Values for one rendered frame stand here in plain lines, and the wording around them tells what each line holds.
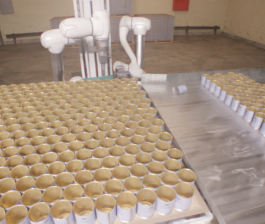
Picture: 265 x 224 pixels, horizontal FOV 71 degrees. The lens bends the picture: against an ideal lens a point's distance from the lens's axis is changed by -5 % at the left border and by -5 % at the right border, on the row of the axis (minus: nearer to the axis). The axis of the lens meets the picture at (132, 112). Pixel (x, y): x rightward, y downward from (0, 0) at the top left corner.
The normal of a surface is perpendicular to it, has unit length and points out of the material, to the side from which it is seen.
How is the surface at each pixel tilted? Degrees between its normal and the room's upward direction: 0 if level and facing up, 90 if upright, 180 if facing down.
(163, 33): 91
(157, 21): 91
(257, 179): 0
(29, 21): 90
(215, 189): 0
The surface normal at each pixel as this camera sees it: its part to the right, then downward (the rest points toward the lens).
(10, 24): 0.20, 0.51
